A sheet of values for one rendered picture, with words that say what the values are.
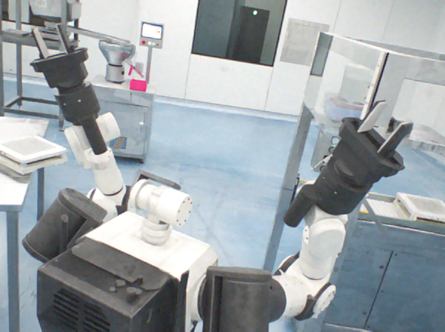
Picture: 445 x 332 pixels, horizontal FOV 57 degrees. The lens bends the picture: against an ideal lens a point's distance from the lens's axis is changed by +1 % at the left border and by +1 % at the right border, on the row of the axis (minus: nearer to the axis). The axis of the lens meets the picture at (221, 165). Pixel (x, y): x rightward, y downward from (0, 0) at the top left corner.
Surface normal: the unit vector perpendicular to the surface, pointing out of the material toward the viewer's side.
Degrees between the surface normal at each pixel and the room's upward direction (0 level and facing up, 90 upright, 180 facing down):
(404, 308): 90
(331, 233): 114
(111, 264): 1
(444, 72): 90
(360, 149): 97
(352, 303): 91
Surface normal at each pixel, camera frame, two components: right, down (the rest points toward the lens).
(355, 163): -0.84, 0.18
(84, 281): 0.19, -0.93
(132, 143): 0.09, 0.36
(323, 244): 0.10, 0.73
